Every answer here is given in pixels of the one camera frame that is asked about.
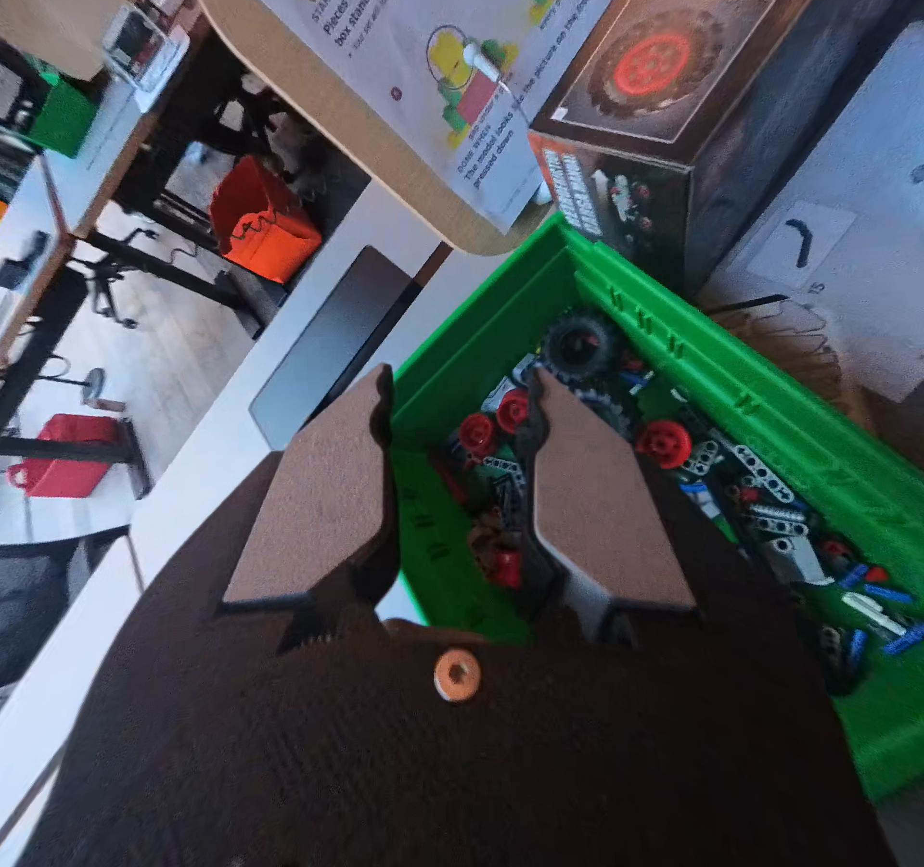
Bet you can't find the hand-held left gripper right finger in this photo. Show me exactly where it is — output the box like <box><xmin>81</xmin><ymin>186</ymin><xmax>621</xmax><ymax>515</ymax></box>
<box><xmin>514</xmin><ymin>366</ymin><xmax>699</xmax><ymax>646</ymax></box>

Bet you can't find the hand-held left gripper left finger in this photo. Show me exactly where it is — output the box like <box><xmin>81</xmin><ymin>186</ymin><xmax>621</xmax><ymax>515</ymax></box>
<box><xmin>220</xmin><ymin>364</ymin><xmax>402</xmax><ymax>612</ymax></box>

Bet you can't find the pile of lego pieces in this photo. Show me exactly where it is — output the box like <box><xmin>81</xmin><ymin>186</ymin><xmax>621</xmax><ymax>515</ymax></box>
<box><xmin>433</xmin><ymin>307</ymin><xmax>924</xmax><ymax>695</ymax></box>

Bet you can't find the black rubber lego tyre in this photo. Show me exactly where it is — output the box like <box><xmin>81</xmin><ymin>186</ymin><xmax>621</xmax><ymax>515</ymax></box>
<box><xmin>540</xmin><ymin>307</ymin><xmax>628</xmax><ymax>384</ymax></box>

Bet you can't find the green parts bin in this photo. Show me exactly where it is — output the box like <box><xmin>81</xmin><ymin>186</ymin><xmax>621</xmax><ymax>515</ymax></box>
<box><xmin>390</xmin><ymin>212</ymin><xmax>924</xmax><ymax>803</ymax></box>

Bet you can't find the lego instruction booklet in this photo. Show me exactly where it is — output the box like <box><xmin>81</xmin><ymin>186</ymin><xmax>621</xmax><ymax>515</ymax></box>
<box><xmin>693</xmin><ymin>19</ymin><xmax>924</xmax><ymax>449</ymax></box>

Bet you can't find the dark lego set box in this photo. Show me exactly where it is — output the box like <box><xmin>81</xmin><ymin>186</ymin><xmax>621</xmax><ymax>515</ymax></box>
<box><xmin>527</xmin><ymin>0</ymin><xmax>924</xmax><ymax>298</ymax></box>

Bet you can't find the red storage bin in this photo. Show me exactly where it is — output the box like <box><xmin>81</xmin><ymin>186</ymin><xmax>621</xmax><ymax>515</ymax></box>
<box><xmin>7</xmin><ymin>412</ymin><xmax>138</xmax><ymax>498</ymax></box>

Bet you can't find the orange storage bin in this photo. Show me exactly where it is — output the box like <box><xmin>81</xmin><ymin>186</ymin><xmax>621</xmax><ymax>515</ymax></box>
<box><xmin>209</xmin><ymin>156</ymin><xmax>322</xmax><ymax>283</ymax></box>

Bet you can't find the black office chair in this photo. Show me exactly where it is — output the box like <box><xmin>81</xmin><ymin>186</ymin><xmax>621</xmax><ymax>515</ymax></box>
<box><xmin>76</xmin><ymin>228</ymin><xmax>156</xmax><ymax>330</ymax></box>

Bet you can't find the brown partition board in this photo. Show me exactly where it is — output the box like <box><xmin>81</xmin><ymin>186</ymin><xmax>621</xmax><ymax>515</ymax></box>
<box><xmin>180</xmin><ymin>0</ymin><xmax>550</xmax><ymax>256</ymax></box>

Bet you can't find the green storage bin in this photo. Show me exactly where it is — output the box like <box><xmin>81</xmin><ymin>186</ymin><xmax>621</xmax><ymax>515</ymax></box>
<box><xmin>29</xmin><ymin>73</ymin><xmax>100</xmax><ymax>158</ymax></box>

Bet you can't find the pale push pin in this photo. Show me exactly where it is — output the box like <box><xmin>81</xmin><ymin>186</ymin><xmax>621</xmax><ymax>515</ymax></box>
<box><xmin>461</xmin><ymin>43</ymin><xmax>515</xmax><ymax>83</ymax></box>

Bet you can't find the white instruction poster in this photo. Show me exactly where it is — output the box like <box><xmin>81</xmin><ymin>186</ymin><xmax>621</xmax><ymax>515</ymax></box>
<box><xmin>202</xmin><ymin>0</ymin><xmax>651</xmax><ymax>233</ymax></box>

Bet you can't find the white clear box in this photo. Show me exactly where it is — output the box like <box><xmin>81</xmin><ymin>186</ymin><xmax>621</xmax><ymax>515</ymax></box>
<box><xmin>103</xmin><ymin>3</ymin><xmax>190</xmax><ymax>93</ymax></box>

